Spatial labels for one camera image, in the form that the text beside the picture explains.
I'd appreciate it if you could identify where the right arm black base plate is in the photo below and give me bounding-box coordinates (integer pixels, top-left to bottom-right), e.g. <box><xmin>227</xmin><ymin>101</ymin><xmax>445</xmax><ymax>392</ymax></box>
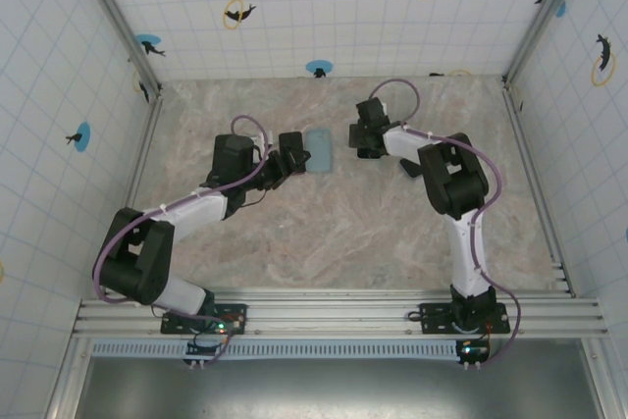
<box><xmin>420</xmin><ymin>301</ymin><xmax>511</xmax><ymax>336</ymax></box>

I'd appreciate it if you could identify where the aluminium side rail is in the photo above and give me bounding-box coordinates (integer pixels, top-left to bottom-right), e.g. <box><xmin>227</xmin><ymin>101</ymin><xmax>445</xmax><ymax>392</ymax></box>
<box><xmin>500</xmin><ymin>76</ymin><xmax>578</xmax><ymax>300</ymax></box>
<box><xmin>97</xmin><ymin>87</ymin><xmax>166</xmax><ymax>300</ymax></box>

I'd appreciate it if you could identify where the light blue phone case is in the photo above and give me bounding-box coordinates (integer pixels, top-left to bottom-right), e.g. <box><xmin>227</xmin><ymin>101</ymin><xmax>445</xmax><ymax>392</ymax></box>
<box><xmin>303</xmin><ymin>127</ymin><xmax>338</xmax><ymax>175</ymax></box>

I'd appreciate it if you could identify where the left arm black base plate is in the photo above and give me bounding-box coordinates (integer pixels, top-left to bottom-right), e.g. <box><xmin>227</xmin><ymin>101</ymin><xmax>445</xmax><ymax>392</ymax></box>
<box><xmin>160</xmin><ymin>301</ymin><xmax>249</xmax><ymax>337</ymax></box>

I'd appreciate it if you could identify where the aluminium corner post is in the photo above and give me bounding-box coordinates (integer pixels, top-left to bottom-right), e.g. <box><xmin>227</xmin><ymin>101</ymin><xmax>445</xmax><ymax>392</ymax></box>
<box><xmin>72</xmin><ymin>0</ymin><xmax>164</xmax><ymax>96</ymax></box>
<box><xmin>500</xmin><ymin>0</ymin><xmax>598</xmax><ymax>89</ymax></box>

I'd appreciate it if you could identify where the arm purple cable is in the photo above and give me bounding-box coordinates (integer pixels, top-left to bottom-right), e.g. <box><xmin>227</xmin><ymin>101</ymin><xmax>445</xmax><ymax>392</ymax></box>
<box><xmin>91</xmin><ymin>114</ymin><xmax>272</xmax><ymax>366</ymax></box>
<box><xmin>367</xmin><ymin>77</ymin><xmax>524</xmax><ymax>369</ymax></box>

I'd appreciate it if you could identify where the yellow ring black animal sticker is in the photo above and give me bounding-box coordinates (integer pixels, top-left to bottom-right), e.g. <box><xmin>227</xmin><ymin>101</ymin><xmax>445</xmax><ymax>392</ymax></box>
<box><xmin>590</xmin><ymin>32</ymin><xmax>618</xmax><ymax>88</ymax></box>

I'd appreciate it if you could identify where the white slotted cable duct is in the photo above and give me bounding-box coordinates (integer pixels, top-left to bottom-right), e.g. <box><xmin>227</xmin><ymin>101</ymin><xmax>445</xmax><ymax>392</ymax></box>
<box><xmin>90</xmin><ymin>340</ymin><xmax>465</xmax><ymax>360</ymax></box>

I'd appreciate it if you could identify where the black controller board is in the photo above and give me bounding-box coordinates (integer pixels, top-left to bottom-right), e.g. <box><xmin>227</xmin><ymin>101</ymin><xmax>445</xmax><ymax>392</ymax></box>
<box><xmin>184</xmin><ymin>338</ymin><xmax>231</xmax><ymax>369</ymax></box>
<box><xmin>454</xmin><ymin>338</ymin><xmax>492</xmax><ymax>370</ymax></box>

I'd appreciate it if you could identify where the small green circuit board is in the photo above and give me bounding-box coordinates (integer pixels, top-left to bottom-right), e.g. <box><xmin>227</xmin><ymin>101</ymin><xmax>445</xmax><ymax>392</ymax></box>
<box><xmin>205</xmin><ymin>308</ymin><xmax>247</xmax><ymax>336</ymax></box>

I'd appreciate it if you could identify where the aluminium rail beam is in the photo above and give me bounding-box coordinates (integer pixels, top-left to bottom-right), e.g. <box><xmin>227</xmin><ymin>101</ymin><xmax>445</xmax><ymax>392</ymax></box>
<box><xmin>71</xmin><ymin>288</ymin><xmax>609</xmax><ymax>341</ymax></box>

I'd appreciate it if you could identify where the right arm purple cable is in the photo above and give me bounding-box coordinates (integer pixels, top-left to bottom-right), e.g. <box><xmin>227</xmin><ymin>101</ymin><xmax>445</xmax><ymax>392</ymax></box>
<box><xmin>367</xmin><ymin>77</ymin><xmax>524</xmax><ymax>369</ymax></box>

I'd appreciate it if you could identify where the grey metal sheet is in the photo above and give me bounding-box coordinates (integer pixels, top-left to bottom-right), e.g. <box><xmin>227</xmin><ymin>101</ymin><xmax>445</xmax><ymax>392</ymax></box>
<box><xmin>78</xmin><ymin>340</ymin><xmax>607</xmax><ymax>419</ymax></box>

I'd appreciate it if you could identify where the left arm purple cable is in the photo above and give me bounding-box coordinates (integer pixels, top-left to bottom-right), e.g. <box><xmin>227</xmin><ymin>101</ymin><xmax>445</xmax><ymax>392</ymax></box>
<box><xmin>91</xmin><ymin>114</ymin><xmax>272</xmax><ymax>366</ymax></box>

